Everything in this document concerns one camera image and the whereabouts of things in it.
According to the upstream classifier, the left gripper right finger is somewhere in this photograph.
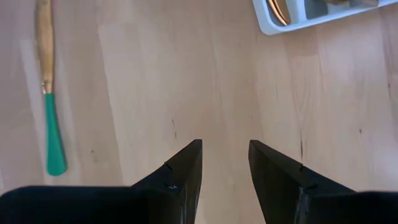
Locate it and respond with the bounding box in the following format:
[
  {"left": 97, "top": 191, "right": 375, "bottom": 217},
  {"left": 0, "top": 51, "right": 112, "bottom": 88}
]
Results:
[{"left": 248, "top": 139, "right": 398, "bottom": 224}]

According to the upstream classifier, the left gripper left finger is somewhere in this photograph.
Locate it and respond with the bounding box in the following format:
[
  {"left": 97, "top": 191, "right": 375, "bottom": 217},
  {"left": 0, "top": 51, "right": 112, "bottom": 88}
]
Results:
[{"left": 0, "top": 139, "right": 203, "bottom": 224}]

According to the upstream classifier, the white plastic cutlery tray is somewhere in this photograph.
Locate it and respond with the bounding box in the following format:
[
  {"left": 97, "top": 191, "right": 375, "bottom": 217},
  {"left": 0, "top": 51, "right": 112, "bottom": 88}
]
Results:
[{"left": 251, "top": 0, "right": 398, "bottom": 36}]

